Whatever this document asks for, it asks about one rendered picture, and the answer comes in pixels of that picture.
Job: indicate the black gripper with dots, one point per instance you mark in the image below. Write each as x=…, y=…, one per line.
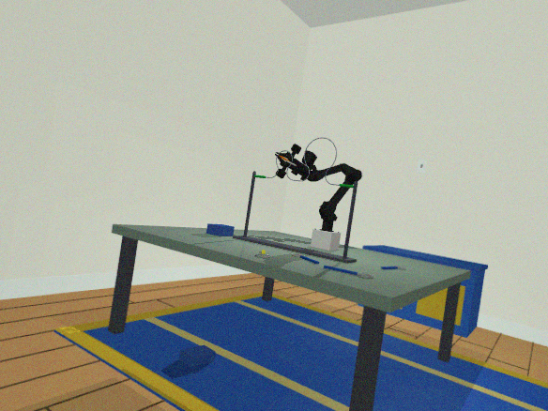
x=296, y=149

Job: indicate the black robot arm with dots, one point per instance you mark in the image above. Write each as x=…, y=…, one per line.
x=327, y=209

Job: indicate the grey loop with yellow handle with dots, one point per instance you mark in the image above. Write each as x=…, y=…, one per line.
x=263, y=253

